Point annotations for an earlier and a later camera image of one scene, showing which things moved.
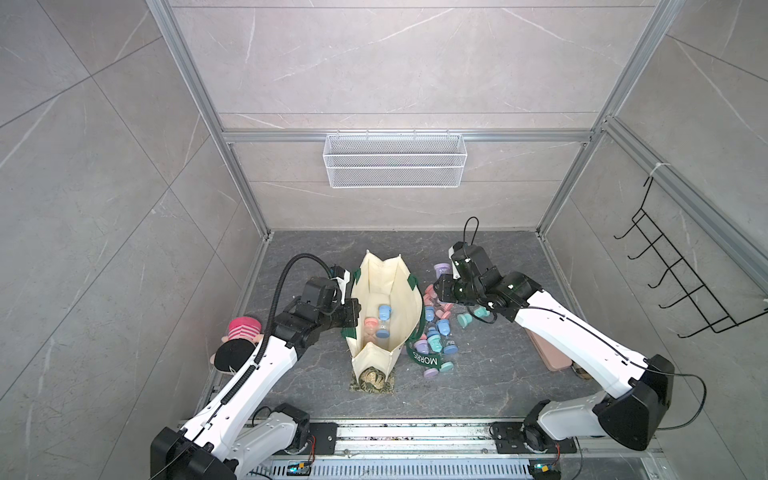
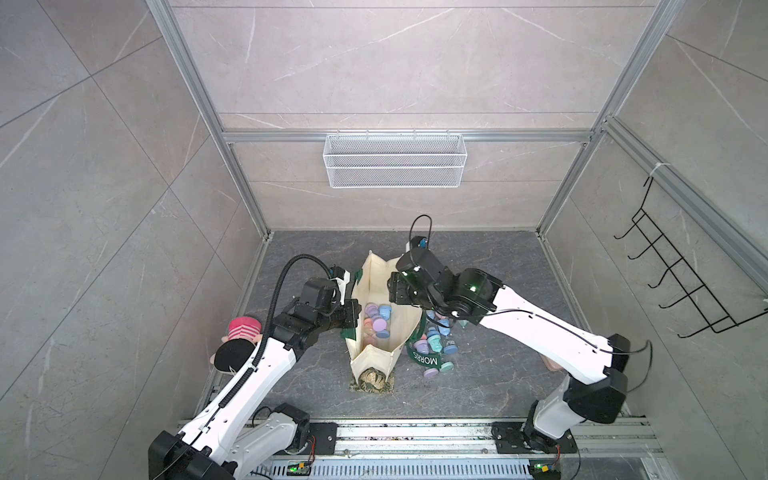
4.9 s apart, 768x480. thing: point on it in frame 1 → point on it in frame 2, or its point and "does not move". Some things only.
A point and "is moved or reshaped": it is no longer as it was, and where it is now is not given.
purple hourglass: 442,268 is moved or reshaped
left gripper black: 352,308 does not move
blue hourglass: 384,314 does not move
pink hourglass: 371,325 does not move
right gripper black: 444,292 → 397,289
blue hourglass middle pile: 443,326 does not move
